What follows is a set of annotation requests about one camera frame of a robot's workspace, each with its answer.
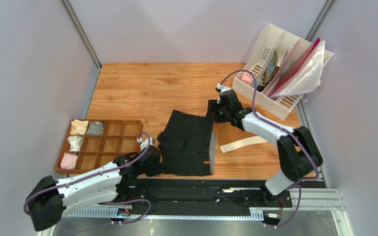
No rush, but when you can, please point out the orange ribbed underwear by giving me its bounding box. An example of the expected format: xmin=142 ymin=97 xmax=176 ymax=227
xmin=213 ymin=122 xmax=268 ymax=153

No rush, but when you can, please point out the white plastic file rack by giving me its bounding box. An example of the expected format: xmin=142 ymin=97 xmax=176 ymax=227
xmin=232 ymin=24 xmax=333 ymax=120

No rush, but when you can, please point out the white rolled underwear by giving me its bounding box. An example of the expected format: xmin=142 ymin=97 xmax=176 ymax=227
xmin=67 ymin=136 xmax=84 ymax=152

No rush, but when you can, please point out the grey rolled underwear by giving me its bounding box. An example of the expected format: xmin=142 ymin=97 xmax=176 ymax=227
xmin=86 ymin=121 xmax=105 ymax=136

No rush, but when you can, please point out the right aluminium corner post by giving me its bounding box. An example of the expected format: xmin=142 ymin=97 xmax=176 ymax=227
xmin=305 ymin=0 xmax=337 ymax=42

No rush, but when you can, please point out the left aluminium corner post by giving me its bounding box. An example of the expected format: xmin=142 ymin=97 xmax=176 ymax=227
xmin=60 ymin=0 xmax=102 ymax=70

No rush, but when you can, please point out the clear bubble plastic folder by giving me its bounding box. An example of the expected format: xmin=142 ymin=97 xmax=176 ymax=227
xmin=270 ymin=40 xmax=325 ymax=98

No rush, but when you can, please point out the black striped underwear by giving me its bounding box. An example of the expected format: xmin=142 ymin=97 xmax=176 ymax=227
xmin=157 ymin=110 xmax=213 ymax=176

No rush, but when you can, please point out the pink rolled underwear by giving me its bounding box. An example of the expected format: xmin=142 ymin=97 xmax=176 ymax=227
xmin=60 ymin=153 xmax=78 ymax=170

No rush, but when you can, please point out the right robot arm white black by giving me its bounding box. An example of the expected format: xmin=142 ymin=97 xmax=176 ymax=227
xmin=206 ymin=84 xmax=323 ymax=198

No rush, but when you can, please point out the illustrated booklet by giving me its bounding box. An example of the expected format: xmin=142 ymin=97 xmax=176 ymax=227
xmin=255 ymin=48 xmax=288 ymax=92

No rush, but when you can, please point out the red plastic folder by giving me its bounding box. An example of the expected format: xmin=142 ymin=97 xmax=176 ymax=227
xmin=263 ymin=38 xmax=321 ymax=97

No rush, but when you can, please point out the aluminium corner post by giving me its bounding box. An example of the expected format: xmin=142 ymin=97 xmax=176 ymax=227
xmin=305 ymin=0 xmax=337 ymax=42
xmin=60 ymin=0 xmax=102 ymax=70

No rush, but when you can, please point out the cream rolled underwear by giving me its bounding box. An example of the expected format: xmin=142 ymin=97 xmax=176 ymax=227
xmin=70 ymin=119 xmax=89 ymax=135

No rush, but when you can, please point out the aluminium rail frame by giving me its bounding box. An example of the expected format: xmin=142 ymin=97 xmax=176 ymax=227
xmin=38 ymin=98 xmax=355 ymax=236

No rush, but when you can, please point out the pink sticky note pad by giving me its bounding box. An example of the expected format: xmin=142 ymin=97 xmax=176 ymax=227
xmin=240 ymin=72 xmax=254 ymax=85

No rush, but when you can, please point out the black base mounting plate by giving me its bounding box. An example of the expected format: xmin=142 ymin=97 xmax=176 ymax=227
xmin=66 ymin=177 xmax=327 ymax=217

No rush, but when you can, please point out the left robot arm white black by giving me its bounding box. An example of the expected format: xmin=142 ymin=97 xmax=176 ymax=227
xmin=23 ymin=136 xmax=163 ymax=232

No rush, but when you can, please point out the wooden compartment tray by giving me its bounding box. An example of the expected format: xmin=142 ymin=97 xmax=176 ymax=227
xmin=55 ymin=119 xmax=143 ymax=175

